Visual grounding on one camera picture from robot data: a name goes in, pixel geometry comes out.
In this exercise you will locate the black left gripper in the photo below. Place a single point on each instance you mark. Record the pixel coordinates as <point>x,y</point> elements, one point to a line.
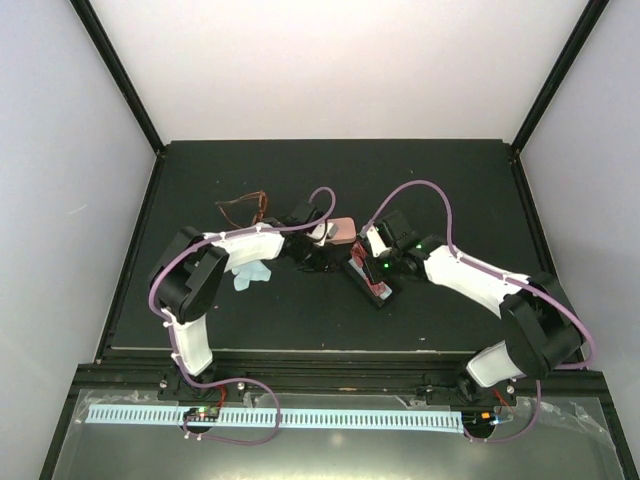
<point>323,265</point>

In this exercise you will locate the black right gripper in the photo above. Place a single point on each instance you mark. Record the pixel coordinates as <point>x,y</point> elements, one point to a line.
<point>374,271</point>

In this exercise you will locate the red frame sunglasses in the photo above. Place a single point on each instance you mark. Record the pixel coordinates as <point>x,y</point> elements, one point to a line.
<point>362,262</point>

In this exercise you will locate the black glasses case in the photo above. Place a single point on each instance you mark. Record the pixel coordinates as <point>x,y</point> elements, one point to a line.
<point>358,282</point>

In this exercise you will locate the pink glasses case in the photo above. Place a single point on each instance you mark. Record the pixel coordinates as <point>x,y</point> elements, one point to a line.
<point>345,230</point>

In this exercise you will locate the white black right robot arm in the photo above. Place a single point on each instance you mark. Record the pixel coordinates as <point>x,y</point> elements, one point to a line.
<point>540,328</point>

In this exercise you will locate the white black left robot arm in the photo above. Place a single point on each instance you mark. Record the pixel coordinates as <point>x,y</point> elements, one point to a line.
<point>184,282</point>

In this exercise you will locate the right base circuit board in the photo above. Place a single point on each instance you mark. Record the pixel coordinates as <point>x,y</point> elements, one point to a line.
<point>485,418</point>

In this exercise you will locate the base circuit board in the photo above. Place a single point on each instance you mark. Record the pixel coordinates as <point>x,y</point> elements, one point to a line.
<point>201,414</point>
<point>485,418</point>

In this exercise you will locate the left base circuit board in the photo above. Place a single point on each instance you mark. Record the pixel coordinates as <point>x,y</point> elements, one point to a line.
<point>201,414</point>

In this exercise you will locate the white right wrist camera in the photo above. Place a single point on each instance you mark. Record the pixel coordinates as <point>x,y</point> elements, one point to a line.
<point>376,244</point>

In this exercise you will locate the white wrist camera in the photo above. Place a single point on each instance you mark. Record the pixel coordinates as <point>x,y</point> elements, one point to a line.
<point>376,244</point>
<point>322,233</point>

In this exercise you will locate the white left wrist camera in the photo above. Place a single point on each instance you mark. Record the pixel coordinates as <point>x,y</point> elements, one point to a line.
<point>322,233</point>

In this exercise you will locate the brown frame sunglasses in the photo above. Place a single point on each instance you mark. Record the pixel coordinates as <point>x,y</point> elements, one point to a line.
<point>245,210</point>

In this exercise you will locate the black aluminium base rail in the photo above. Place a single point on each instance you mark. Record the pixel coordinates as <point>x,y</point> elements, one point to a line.
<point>439,387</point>

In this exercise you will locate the white slotted cable duct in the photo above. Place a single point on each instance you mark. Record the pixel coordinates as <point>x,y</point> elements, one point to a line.
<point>285,418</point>

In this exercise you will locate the right black frame post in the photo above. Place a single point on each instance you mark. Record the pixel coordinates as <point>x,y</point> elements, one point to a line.
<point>569,53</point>

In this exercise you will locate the black frame post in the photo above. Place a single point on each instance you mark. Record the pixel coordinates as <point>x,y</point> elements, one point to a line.
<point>105,48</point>
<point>569,53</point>

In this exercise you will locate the left black frame post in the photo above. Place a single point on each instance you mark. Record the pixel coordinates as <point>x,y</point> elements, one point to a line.
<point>105,48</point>

